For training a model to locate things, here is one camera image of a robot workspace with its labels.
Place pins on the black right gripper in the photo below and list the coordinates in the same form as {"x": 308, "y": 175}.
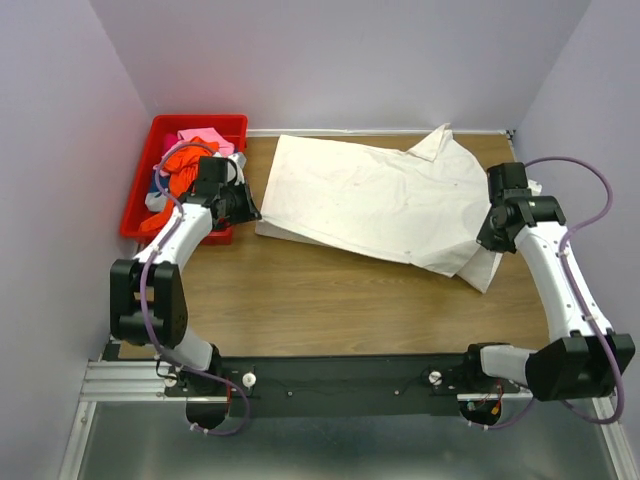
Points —
{"x": 486, "y": 238}

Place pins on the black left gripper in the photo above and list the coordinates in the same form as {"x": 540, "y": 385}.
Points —
{"x": 249, "y": 211}

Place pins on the white t shirt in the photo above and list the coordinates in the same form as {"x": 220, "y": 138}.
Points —
{"x": 422, "y": 207}

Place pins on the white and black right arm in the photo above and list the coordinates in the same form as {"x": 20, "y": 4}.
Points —
{"x": 585, "y": 357}

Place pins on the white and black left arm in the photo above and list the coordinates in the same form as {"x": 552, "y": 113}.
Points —
{"x": 147, "y": 300}

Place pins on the pink t shirt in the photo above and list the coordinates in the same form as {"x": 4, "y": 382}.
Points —
{"x": 208, "y": 135}

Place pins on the orange t shirt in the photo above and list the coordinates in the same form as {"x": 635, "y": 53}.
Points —
{"x": 182, "y": 175}

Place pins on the red plastic bin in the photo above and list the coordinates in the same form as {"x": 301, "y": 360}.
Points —
{"x": 232, "y": 127}

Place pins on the blue and white garment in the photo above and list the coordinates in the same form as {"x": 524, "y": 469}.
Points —
{"x": 155, "y": 200}

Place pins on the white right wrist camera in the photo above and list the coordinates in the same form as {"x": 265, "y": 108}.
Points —
{"x": 534, "y": 187}

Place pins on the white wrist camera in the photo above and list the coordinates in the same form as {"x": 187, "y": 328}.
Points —
{"x": 534, "y": 187}
{"x": 235, "y": 165}

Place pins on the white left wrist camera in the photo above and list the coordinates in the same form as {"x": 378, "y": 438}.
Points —
{"x": 235, "y": 165}

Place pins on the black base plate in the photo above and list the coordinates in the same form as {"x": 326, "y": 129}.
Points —
{"x": 338, "y": 386}

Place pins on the aluminium frame rail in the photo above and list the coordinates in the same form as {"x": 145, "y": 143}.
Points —
{"x": 107, "y": 381}

